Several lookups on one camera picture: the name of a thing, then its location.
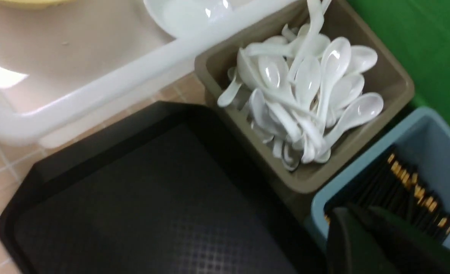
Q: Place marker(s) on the blue plastic chopstick bin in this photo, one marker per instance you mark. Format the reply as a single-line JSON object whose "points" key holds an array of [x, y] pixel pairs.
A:
{"points": [[423, 138]]}

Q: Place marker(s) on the small white square dish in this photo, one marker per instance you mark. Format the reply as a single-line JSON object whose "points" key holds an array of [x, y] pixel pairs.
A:
{"points": [[180, 18]]}

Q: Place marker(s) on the taupe plastic spoon bin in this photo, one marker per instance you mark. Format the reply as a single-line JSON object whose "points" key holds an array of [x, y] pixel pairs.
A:
{"points": [[261, 19]]}

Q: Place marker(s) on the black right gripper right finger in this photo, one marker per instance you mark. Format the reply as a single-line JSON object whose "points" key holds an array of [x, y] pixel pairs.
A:
{"points": [[408, 249]]}

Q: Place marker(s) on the black serving tray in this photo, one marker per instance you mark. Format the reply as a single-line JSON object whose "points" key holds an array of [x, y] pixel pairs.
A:
{"points": [[167, 190]]}

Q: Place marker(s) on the bundle of black chopsticks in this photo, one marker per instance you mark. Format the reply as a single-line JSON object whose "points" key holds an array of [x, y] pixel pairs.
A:
{"points": [[394, 184]]}

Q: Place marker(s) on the large white plastic tub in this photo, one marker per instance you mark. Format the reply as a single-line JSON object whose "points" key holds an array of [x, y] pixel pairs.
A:
{"points": [[67, 68]]}

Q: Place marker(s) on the green cloth backdrop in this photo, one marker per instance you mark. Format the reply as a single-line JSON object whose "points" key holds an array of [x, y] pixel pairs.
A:
{"points": [[417, 32]]}

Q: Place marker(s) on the yellow noodle bowl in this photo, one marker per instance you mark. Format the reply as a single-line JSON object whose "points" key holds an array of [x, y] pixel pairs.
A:
{"points": [[33, 4]]}

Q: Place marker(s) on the pile of white spoons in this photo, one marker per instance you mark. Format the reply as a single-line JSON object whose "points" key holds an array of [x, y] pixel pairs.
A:
{"points": [[306, 90]]}

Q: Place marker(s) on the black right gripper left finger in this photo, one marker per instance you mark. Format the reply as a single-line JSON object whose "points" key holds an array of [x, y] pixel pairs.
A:
{"points": [[350, 249]]}

